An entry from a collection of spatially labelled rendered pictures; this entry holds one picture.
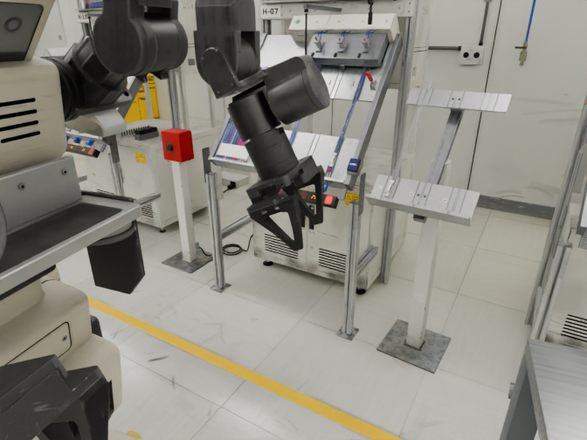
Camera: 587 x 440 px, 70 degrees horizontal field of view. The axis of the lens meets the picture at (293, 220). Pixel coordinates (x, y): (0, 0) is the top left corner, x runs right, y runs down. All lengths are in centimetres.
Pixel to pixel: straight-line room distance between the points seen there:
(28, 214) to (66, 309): 17
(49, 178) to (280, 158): 29
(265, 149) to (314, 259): 172
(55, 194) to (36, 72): 15
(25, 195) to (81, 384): 35
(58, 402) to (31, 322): 42
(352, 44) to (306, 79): 144
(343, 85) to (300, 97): 139
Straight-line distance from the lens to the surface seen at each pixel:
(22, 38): 59
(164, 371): 187
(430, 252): 170
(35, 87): 61
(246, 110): 54
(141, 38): 59
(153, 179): 282
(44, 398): 26
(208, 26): 55
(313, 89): 51
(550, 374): 74
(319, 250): 220
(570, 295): 198
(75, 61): 68
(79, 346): 75
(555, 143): 346
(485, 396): 186
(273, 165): 54
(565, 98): 341
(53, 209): 61
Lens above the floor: 125
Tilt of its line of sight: 24 degrees down
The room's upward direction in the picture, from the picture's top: straight up
